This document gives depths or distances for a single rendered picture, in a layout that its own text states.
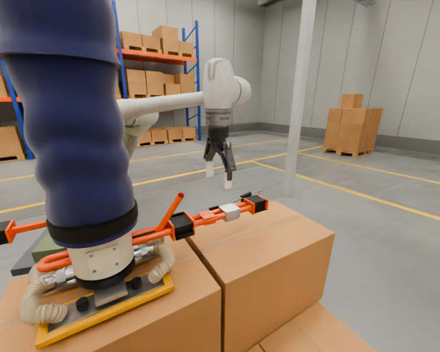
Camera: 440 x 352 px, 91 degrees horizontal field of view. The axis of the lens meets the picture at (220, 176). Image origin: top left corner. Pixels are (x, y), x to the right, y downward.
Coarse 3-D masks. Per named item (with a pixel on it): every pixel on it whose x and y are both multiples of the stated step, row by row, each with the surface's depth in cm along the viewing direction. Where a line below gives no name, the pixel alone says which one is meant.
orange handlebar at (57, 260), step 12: (240, 204) 94; (192, 216) 83; (204, 216) 82; (216, 216) 83; (12, 228) 74; (24, 228) 76; (36, 228) 77; (168, 228) 75; (132, 240) 68; (144, 240) 70; (60, 252) 63; (48, 264) 58; (60, 264) 59
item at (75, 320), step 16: (128, 288) 65; (144, 288) 65; (160, 288) 66; (64, 304) 60; (80, 304) 57; (112, 304) 60; (128, 304) 61; (64, 320) 55; (80, 320) 56; (96, 320) 57; (48, 336) 52; (64, 336) 53
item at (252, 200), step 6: (246, 198) 95; (252, 198) 95; (258, 198) 95; (264, 198) 95; (246, 204) 94; (252, 204) 91; (258, 204) 93; (264, 204) 95; (252, 210) 91; (258, 210) 94
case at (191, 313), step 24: (168, 240) 94; (144, 264) 81; (192, 264) 81; (24, 288) 70; (72, 288) 70; (192, 288) 70; (216, 288) 70; (0, 312) 62; (144, 312) 62; (168, 312) 62; (192, 312) 66; (216, 312) 72; (0, 336) 56; (24, 336) 56; (72, 336) 56; (96, 336) 56; (120, 336) 56; (144, 336) 59; (168, 336) 64; (192, 336) 69; (216, 336) 76
